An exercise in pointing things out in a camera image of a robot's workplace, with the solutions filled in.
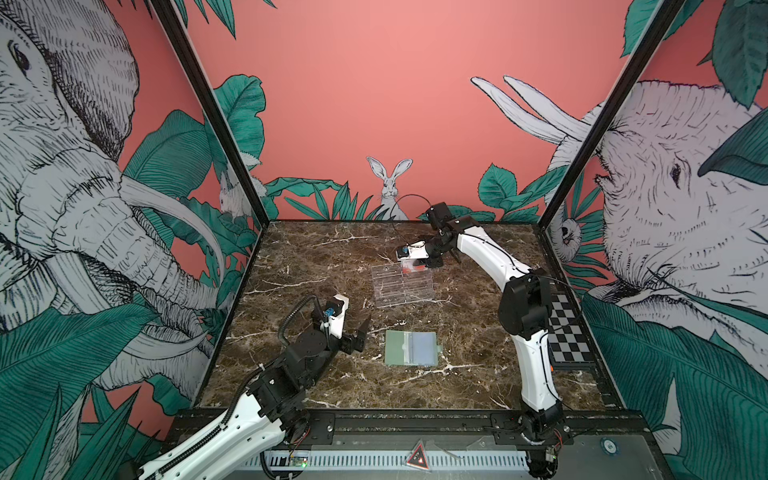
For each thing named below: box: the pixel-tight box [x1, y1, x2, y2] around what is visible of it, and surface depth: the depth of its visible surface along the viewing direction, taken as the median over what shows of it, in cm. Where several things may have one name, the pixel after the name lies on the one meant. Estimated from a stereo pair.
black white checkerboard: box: [548, 294, 595, 362], surface depth 88 cm
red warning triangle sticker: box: [405, 438, 431, 470], surface depth 71 cm
